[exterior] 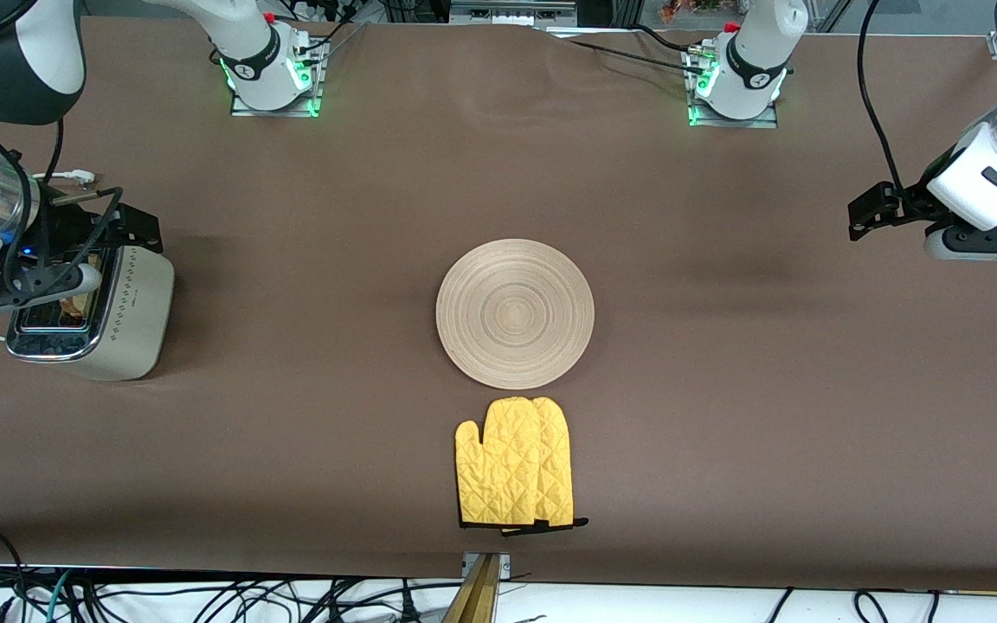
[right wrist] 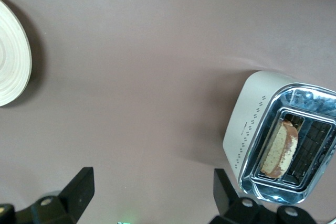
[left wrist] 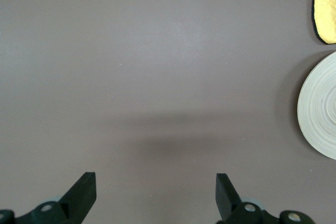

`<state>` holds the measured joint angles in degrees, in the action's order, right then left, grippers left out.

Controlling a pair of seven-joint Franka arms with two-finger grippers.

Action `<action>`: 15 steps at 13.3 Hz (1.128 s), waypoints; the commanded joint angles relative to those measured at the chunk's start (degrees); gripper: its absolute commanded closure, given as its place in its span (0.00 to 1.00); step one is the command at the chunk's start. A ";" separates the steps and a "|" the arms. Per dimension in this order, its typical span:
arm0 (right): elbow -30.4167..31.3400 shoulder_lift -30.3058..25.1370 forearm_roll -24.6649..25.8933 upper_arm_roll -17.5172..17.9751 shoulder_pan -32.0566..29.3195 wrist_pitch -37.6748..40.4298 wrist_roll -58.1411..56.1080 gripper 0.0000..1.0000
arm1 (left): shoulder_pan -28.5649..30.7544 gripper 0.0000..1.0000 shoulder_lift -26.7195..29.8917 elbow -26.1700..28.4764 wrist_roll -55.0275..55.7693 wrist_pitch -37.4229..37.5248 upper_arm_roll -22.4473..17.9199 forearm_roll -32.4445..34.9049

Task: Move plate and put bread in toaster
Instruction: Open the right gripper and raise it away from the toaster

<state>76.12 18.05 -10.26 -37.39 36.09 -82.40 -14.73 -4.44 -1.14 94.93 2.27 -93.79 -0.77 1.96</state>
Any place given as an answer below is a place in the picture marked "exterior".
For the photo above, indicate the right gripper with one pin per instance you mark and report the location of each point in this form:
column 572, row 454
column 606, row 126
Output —
column 76, row 223

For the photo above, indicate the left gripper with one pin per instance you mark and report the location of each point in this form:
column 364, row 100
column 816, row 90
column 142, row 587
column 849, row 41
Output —
column 917, row 201

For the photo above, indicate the slice of bread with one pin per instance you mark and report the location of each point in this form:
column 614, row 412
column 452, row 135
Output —
column 74, row 305

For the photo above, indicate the round wooden plate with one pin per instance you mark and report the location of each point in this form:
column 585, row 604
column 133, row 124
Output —
column 516, row 313

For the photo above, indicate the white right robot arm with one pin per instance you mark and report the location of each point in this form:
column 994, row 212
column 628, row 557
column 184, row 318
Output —
column 31, row 52

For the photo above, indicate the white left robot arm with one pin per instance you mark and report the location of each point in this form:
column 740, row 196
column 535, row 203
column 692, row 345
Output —
column 758, row 52

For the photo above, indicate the cream two-slot toaster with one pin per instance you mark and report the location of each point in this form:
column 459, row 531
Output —
column 131, row 320

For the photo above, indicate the orange background object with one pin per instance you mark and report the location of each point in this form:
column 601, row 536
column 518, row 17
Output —
column 680, row 10

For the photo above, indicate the yellow quilted oven mitt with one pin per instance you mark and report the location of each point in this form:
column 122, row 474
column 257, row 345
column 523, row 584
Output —
column 557, row 467
column 498, row 467

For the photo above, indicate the brass coloured bar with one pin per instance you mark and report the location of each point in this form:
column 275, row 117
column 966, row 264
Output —
column 477, row 597

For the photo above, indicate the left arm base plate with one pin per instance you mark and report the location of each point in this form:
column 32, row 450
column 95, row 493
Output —
column 758, row 124

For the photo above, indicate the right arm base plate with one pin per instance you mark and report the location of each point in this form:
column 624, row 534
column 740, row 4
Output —
column 247, row 111

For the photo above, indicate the aluminium frame profile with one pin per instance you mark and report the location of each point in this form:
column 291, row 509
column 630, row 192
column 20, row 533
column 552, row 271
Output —
column 507, row 13

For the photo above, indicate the small metal table bracket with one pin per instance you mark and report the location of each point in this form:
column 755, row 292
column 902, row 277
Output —
column 505, row 567

